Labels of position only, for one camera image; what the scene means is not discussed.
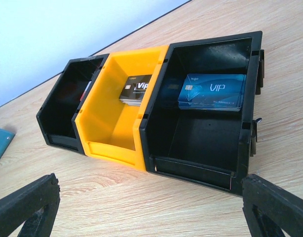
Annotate teal leather card holder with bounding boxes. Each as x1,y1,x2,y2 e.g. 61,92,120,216
0,128,15,158

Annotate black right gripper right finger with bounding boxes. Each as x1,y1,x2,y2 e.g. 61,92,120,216
242,174,303,237

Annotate black bin left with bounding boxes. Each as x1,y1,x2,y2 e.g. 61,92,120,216
36,54,109,155

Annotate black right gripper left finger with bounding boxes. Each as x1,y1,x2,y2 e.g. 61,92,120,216
0,173,60,237

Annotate blue VIP card stack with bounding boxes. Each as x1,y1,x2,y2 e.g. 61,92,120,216
178,74,246,112

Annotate black bin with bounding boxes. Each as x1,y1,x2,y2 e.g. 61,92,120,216
36,54,109,155
139,31,265,196

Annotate black bin right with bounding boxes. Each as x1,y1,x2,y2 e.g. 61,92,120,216
139,31,265,196

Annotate yellow middle bin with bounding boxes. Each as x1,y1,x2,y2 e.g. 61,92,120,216
75,45,168,171

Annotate black VIP card stack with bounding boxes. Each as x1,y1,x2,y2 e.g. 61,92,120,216
119,75,152,106

